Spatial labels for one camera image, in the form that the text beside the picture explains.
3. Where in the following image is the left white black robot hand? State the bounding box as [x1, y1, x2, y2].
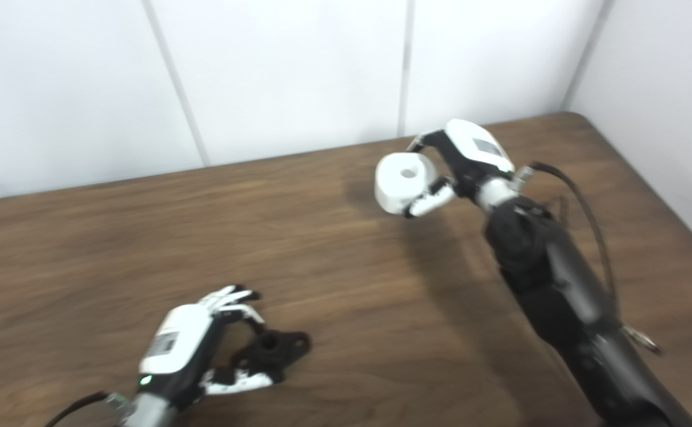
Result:
[138, 285, 284, 410]

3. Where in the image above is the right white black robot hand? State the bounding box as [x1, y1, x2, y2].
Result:
[404, 119, 516, 219]

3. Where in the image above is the round white plastic piece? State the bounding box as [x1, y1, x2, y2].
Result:
[374, 152, 439, 215]

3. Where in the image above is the black plastic holder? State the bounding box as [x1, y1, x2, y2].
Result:
[230, 329, 312, 383]

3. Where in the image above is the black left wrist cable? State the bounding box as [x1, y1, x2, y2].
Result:
[43, 390, 130, 427]

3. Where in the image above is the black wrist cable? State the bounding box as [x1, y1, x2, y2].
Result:
[43, 390, 130, 427]
[512, 161, 664, 356]

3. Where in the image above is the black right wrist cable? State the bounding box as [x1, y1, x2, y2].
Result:
[512, 161, 664, 356]

